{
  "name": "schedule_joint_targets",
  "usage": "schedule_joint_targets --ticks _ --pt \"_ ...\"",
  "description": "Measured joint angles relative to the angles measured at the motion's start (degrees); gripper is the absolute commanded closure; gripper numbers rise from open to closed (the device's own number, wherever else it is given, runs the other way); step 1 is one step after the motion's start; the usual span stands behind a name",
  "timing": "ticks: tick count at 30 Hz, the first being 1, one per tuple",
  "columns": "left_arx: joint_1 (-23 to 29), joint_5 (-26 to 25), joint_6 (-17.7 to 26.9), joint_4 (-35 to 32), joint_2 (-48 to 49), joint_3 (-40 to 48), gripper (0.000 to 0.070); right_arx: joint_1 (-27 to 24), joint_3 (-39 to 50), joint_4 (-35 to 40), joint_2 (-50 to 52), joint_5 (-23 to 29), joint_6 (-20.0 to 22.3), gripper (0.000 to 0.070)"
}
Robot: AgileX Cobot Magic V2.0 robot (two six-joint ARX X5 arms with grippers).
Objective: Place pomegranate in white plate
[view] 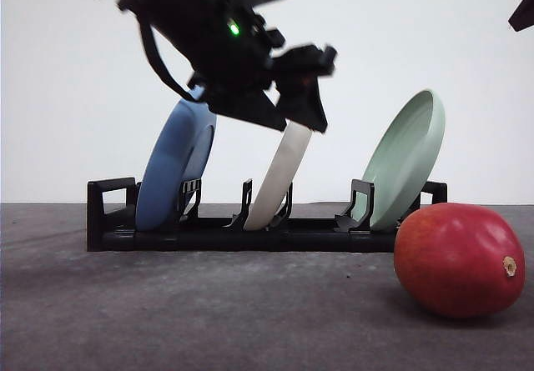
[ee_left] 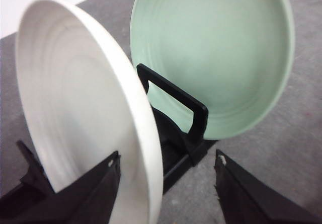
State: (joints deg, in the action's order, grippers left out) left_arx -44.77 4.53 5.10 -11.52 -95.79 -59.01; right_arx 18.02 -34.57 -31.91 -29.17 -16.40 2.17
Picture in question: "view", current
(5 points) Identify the white plate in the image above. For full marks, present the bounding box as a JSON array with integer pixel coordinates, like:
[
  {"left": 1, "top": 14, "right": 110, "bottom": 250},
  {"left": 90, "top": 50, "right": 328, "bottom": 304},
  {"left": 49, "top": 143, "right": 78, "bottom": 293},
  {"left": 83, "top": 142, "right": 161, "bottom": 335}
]
[{"left": 244, "top": 125, "right": 313, "bottom": 231}]

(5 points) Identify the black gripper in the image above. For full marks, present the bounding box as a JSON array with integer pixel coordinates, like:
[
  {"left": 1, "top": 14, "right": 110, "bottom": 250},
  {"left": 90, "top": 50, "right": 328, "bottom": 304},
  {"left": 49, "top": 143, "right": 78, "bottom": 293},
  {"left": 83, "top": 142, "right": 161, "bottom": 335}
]
[{"left": 120, "top": 0, "right": 337, "bottom": 133}]

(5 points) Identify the red pomegranate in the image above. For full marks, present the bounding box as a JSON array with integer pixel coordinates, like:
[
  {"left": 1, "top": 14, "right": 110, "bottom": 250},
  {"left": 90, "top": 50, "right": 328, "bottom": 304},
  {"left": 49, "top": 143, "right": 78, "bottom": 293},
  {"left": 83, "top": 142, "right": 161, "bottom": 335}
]
[{"left": 394, "top": 203, "right": 526, "bottom": 318}]

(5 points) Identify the blue plate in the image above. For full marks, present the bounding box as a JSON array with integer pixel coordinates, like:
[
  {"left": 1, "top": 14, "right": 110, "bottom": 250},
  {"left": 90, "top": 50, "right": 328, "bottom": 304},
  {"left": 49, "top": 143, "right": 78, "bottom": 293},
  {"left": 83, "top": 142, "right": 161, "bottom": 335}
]
[{"left": 135, "top": 90, "right": 217, "bottom": 231}]

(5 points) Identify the green plate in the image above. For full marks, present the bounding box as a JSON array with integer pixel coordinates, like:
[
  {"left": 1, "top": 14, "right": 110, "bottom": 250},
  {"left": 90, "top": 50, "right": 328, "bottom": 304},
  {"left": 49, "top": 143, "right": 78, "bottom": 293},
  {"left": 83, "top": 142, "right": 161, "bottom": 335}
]
[{"left": 352, "top": 90, "right": 446, "bottom": 230}]

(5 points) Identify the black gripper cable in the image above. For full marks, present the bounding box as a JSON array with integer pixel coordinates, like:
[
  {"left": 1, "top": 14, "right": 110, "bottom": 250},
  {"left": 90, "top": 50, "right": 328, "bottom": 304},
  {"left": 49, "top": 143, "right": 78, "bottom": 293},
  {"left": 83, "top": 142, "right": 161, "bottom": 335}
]
[{"left": 138, "top": 11, "right": 207, "bottom": 102}]

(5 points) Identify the black plate rack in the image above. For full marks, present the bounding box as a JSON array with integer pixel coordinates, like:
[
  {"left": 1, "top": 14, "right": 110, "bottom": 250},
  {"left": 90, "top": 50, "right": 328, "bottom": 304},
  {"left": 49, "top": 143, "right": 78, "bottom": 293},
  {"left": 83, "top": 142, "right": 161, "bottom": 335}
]
[{"left": 87, "top": 178, "right": 448, "bottom": 252}]

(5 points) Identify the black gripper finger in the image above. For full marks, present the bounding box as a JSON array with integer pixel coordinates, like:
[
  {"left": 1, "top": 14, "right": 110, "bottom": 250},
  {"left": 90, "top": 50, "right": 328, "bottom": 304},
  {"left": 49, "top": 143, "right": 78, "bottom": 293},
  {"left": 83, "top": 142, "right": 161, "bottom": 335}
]
[{"left": 507, "top": 0, "right": 534, "bottom": 32}]

